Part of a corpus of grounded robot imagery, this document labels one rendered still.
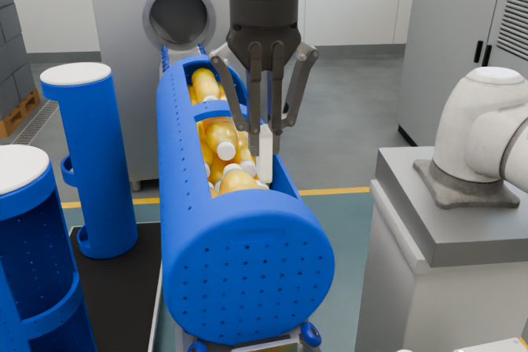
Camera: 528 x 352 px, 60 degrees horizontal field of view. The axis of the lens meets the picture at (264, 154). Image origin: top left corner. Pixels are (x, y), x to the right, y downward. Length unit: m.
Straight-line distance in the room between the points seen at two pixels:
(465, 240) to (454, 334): 0.32
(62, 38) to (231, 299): 5.45
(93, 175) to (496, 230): 1.62
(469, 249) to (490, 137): 0.22
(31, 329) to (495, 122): 1.29
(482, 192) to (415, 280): 0.24
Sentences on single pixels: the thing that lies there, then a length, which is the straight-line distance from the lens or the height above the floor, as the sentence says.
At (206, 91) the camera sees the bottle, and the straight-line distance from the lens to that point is 1.29.
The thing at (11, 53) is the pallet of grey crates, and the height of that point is 0.56.
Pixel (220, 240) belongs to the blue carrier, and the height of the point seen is 1.19.
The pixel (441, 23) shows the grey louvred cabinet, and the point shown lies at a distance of 3.27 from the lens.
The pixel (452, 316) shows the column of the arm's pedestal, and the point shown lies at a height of 0.81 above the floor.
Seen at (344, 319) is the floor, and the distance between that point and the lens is 2.23.
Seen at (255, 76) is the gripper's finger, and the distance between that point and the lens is 0.52.
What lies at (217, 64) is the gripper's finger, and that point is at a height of 1.48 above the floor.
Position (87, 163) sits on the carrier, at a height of 0.68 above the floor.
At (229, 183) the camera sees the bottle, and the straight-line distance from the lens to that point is 0.82.
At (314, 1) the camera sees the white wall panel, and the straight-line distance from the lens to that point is 5.82.
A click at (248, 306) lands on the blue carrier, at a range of 0.80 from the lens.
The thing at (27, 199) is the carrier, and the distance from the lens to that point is 1.30.
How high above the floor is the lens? 1.63
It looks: 28 degrees down
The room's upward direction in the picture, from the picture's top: straight up
